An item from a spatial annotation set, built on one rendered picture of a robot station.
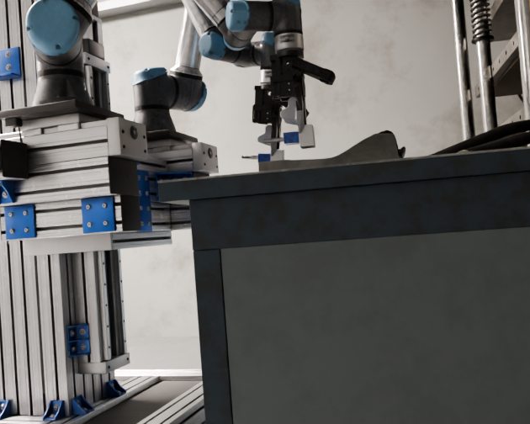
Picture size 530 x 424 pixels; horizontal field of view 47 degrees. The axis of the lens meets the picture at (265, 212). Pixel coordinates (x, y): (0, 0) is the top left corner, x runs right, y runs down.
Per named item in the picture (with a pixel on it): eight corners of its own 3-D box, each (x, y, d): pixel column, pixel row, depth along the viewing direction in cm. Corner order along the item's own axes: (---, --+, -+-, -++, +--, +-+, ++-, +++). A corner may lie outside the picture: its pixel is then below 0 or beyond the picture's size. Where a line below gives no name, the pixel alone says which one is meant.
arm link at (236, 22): (224, 40, 161) (263, 40, 163) (231, 25, 150) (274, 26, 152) (221, 11, 161) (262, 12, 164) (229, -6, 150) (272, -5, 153)
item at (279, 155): (239, 166, 186) (240, 148, 186) (242, 165, 191) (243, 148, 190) (282, 167, 184) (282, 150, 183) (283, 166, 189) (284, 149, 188)
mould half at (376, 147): (260, 194, 168) (257, 145, 168) (275, 198, 193) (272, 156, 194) (447, 178, 159) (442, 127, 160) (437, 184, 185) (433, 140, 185)
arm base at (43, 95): (18, 111, 150) (16, 71, 151) (56, 121, 165) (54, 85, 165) (71, 103, 146) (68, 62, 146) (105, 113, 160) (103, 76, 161)
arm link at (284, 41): (304, 39, 160) (300, 29, 152) (305, 56, 160) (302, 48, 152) (276, 43, 162) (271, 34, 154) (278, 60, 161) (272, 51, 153)
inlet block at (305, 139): (262, 151, 155) (261, 129, 155) (266, 152, 160) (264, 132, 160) (314, 145, 153) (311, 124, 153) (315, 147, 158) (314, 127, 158)
